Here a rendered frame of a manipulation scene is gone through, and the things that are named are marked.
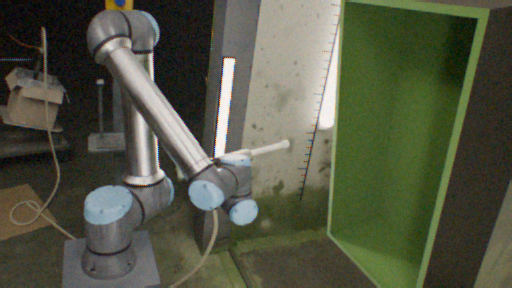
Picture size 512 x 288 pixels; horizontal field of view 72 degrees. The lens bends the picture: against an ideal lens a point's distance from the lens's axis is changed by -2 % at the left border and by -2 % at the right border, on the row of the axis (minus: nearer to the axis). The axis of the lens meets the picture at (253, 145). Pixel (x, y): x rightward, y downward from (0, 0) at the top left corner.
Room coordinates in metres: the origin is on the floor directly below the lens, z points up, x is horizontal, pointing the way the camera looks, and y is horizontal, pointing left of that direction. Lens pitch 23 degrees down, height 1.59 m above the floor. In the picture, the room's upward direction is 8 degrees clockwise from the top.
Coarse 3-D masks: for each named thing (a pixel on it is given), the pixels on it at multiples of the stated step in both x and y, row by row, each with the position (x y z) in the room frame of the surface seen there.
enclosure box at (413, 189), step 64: (384, 0) 1.29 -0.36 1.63; (448, 0) 1.16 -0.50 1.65; (384, 64) 1.65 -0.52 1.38; (448, 64) 1.46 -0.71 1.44; (384, 128) 1.70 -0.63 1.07; (448, 128) 1.44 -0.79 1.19; (384, 192) 1.74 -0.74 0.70; (448, 192) 1.03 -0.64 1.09; (384, 256) 1.45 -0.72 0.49; (448, 256) 1.11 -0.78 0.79
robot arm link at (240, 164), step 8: (224, 160) 0.98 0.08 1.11; (232, 160) 0.97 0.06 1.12; (240, 160) 0.97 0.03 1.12; (248, 160) 0.99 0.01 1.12; (232, 168) 0.95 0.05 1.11; (240, 168) 0.97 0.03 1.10; (248, 168) 0.99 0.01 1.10; (240, 176) 0.94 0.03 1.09; (248, 176) 0.98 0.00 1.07; (240, 184) 0.94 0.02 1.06; (248, 184) 0.98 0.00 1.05; (240, 192) 0.96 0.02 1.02; (248, 192) 0.97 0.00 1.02
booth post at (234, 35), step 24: (216, 0) 1.97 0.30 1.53; (240, 0) 1.87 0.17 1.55; (216, 24) 1.94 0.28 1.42; (240, 24) 1.87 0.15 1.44; (216, 48) 1.90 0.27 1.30; (240, 48) 1.88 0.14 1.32; (216, 72) 1.87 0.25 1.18; (240, 72) 1.89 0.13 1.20; (216, 96) 1.84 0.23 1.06; (240, 96) 1.89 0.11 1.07; (216, 120) 1.84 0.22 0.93; (240, 120) 1.90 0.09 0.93; (240, 144) 1.91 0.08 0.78; (216, 240) 1.88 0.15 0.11
